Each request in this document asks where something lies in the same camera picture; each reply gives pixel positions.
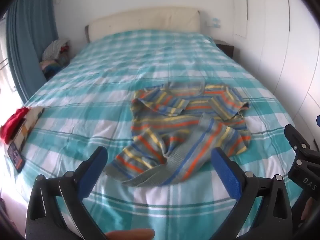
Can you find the dark wooden nightstand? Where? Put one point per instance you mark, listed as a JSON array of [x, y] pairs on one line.
[[228, 50]]

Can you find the pile of clothes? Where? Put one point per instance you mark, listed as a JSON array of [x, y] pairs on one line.
[[56, 55]]

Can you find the striped knit sweater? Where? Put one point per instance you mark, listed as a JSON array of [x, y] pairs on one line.
[[180, 127]]

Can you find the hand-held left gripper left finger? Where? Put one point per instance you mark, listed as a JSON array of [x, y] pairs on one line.
[[94, 171]]

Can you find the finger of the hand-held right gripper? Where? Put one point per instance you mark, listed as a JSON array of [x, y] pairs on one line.
[[295, 136]]

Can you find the cream padded headboard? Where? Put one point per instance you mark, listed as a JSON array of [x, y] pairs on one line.
[[145, 22]]

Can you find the dark smartphone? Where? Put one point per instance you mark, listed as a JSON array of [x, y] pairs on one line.
[[16, 157]]

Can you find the person's right hand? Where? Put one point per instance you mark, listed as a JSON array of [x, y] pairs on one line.
[[306, 208]]

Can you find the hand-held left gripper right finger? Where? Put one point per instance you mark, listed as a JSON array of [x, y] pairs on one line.
[[225, 171]]

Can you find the white wardrobe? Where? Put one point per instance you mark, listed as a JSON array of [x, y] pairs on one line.
[[280, 42]]

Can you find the red cloth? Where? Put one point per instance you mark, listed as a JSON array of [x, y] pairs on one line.
[[12, 123]]

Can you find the blue curtain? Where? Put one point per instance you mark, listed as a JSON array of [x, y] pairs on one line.
[[27, 42]]

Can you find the person's left hand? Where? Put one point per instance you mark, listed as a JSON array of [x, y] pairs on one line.
[[130, 235]]

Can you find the bed with teal checked sheet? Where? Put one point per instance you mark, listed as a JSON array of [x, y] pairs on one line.
[[100, 67]]

